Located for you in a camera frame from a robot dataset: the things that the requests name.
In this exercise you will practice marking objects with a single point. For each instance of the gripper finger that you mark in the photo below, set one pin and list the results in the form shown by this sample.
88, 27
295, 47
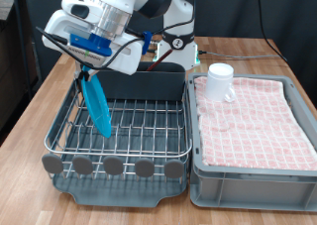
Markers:
86, 76
78, 73

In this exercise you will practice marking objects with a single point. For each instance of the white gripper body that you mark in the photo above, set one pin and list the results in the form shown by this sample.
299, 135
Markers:
130, 56

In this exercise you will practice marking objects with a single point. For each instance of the reddish brown wooden spoon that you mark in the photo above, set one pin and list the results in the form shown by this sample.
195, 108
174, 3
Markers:
158, 60

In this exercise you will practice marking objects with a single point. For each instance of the blue plastic plate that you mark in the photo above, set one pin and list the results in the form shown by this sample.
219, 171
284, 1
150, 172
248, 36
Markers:
99, 112

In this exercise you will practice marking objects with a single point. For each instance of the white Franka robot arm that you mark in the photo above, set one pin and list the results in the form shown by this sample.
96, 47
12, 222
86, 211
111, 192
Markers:
183, 17

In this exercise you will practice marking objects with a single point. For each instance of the grey dish drying rack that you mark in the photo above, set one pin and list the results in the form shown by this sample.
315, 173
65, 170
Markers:
109, 193

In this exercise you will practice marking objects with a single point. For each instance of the dark grey cutlery holder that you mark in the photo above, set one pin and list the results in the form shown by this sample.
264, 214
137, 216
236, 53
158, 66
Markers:
148, 86

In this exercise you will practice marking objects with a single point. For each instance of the black metal pole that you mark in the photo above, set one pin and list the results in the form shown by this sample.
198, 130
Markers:
20, 36

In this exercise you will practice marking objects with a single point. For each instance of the dark backdrop curtain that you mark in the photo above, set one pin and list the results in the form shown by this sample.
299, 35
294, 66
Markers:
43, 0

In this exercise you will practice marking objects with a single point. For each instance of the white plastic mug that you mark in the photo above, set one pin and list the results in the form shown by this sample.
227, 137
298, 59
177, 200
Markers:
218, 83

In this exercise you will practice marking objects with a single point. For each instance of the pink checked towel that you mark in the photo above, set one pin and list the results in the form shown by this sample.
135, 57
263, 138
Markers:
247, 129

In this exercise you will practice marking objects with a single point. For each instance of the grey plastic crate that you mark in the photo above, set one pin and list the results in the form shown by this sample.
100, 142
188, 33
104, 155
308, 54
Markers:
251, 192

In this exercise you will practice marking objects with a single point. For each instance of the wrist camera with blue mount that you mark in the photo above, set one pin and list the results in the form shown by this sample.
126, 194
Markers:
95, 42

